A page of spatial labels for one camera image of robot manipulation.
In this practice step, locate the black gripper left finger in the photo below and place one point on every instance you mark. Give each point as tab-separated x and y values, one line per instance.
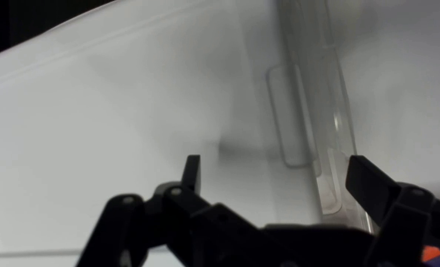
146	232

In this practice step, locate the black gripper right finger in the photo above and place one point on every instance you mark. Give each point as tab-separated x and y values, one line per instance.
406	223

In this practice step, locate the white container lid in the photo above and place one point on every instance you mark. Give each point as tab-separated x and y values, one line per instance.
106	124

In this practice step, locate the clear plastic storage container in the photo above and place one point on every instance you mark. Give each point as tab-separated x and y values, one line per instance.
328	99

